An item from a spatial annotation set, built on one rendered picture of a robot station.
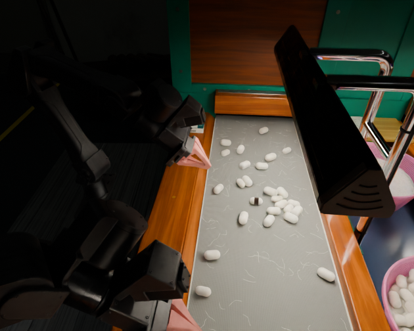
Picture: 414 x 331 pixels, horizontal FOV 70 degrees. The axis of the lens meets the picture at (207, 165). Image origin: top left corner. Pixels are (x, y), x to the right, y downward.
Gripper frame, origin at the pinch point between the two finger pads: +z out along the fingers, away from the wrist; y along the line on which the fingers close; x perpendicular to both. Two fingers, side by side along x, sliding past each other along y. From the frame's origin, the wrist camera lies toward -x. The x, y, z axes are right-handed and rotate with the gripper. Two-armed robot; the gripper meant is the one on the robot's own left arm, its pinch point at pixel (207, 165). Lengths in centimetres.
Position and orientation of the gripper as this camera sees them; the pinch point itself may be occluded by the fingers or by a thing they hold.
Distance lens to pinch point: 72.0
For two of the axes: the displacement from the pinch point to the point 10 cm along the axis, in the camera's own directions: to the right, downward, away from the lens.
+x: -6.4, 5.7, 5.1
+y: 1.0, -6.0, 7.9
